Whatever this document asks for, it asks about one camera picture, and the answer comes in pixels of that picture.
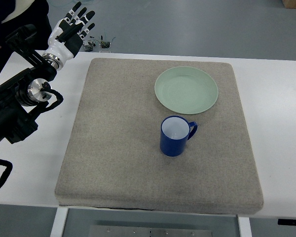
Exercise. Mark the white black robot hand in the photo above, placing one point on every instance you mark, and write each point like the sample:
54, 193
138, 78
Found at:
67, 37

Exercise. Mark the blue mug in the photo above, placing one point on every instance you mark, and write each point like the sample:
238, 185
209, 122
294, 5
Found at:
175, 131

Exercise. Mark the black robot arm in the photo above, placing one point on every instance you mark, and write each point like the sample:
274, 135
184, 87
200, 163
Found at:
27, 94

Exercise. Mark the green plate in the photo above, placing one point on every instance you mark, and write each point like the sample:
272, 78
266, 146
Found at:
186, 90

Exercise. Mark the person in dark clothes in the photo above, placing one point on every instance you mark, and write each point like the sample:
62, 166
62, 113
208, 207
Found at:
17, 13

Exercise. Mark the grey fabric mat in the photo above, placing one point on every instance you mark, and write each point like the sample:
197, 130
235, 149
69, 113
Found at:
113, 159

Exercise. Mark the cardboard box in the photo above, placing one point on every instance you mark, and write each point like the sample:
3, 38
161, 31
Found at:
290, 4

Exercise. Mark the black table control panel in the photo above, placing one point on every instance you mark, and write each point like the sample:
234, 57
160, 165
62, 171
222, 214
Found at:
287, 222

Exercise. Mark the metal base plate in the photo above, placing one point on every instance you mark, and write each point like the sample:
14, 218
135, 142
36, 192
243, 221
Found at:
120, 231

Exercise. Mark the white table frame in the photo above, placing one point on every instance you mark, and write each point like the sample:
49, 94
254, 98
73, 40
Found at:
78, 222

